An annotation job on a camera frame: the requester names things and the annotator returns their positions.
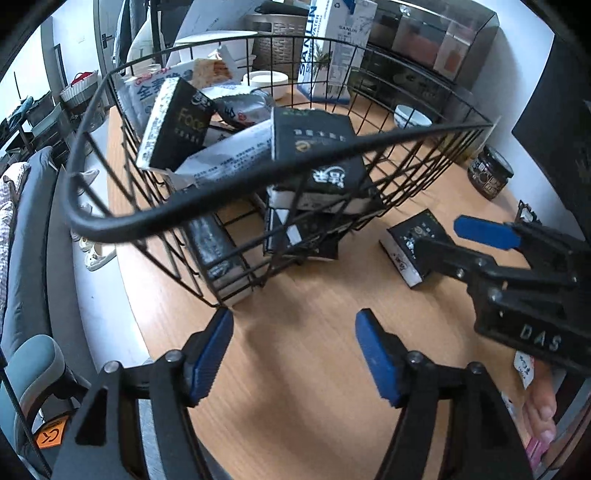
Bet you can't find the black monitor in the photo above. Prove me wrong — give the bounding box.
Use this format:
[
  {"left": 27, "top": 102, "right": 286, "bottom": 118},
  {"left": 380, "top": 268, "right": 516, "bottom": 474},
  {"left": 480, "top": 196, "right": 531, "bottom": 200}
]
[{"left": 510, "top": 34, "right": 591, "bottom": 241}]

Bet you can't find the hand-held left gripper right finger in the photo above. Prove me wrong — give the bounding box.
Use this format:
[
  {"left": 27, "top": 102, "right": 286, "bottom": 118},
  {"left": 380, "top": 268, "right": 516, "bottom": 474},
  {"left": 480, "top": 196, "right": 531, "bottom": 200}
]
[{"left": 355, "top": 310, "right": 539, "bottom": 480}]

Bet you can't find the grey woven basket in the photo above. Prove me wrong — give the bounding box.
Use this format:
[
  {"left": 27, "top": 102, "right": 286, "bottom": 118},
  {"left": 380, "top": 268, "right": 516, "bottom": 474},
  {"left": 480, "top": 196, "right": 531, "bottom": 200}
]
[{"left": 245, "top": 13, "right": 315, "bottom": 79}]

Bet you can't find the white cracker snack packet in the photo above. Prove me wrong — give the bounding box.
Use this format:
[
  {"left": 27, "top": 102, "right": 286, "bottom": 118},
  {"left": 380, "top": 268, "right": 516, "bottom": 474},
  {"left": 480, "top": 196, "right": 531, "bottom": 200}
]
[{"left": 115, "top": 58, "right": 238, "bottom": 121}]

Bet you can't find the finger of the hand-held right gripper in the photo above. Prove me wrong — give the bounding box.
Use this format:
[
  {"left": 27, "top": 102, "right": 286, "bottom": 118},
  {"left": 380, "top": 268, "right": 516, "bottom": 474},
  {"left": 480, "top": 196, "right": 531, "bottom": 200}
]
[
  {"left": 454, "top": 215, "right": 591, "bottom": 278},
  {"left": 414, "top": 235, "right": 578, "bottom": 288}
]

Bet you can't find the white plate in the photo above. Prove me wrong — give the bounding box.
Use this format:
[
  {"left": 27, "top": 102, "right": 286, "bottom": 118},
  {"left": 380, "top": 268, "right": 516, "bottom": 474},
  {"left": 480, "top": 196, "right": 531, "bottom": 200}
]
[{"left": 173, "top": 30, "right": 259, "bottom": 51}]

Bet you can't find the grey sofa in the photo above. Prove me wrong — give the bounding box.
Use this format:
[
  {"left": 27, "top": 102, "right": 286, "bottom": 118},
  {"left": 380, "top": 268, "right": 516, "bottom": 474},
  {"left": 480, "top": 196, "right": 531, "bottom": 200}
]
[{"left": 0, "top": 145, "right": 63, "bottom": 352}]

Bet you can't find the dark glass jar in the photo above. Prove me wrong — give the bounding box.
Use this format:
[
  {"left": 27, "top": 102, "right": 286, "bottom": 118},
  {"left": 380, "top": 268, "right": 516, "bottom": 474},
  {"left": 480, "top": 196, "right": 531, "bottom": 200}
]
[{"left": 467, "top": 144, "right": 515, "bottom": 200}]

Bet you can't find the clear acrylic organiser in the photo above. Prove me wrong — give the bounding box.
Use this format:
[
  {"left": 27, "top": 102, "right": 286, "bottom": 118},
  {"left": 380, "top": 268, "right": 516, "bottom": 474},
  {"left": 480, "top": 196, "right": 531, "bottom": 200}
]
[{"left": 360, "top": 0, "right": 502, "bottom": 160}]

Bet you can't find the person's right hand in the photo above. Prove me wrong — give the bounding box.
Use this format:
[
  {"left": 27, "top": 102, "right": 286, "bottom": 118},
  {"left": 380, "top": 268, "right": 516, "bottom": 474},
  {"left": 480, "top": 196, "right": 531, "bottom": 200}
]
[{"left": 524, "top": 364, "right": 561, "bottom": 444}]

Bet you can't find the white and blue carton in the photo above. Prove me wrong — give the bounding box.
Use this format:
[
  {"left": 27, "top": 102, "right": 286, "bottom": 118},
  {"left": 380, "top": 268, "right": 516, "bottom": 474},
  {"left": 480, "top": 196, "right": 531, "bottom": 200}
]
[{"left": 295, "top": 0, "right": 379, "bottom": 104}]

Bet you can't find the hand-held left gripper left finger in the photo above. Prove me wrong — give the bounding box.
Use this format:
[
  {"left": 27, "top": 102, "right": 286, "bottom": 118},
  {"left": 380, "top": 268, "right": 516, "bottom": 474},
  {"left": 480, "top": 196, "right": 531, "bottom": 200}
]
[{"left": 51, "top": 307, "right": 235, "bottom": 480}]

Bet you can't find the black wire basket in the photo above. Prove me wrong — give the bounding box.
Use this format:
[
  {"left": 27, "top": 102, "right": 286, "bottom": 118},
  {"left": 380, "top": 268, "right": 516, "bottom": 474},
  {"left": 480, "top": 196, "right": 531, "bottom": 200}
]
[{"left": 60, "top": 33, "right": 500, "bottom": 309}]

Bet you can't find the white patterned bowl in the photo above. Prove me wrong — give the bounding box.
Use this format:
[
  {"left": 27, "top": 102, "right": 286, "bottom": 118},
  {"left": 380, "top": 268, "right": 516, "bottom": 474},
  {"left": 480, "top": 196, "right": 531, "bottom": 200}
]
[{"left": 393, "top": 104, "right": 434, "bottom": 130}]

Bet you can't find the black tissue pack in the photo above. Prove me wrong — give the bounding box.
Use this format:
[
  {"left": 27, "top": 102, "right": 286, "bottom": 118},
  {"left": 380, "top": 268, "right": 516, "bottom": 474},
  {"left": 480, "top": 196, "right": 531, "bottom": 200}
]
[
  {"left": 379, "top": 209, "right": 455, "bottom": 289},
  {"left": 136, "top": 76, "right": 218, "bottom": 171},
  {"left": 185, "top": 215, "right": 254, "bottom": 308},
  {"left": 268, "top": 107, "right": 385, "bottom": 217},
  {"left": 262, "top": 208, "right": 340, "bottom": 264}
]

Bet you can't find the wooden desktop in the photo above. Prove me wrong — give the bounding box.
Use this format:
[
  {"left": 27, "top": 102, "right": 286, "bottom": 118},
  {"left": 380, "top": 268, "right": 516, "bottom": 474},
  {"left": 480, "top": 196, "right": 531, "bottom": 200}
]
[{"left": 104, "top": 83, "right": 568, "bottom": 480}]

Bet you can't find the white ribbed bowl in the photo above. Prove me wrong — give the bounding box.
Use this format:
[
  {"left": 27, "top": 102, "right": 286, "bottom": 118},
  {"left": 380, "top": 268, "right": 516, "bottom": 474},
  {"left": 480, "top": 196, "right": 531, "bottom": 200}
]
[{"left": 60, "top": 69, "right": 100, "bottom": 102}]

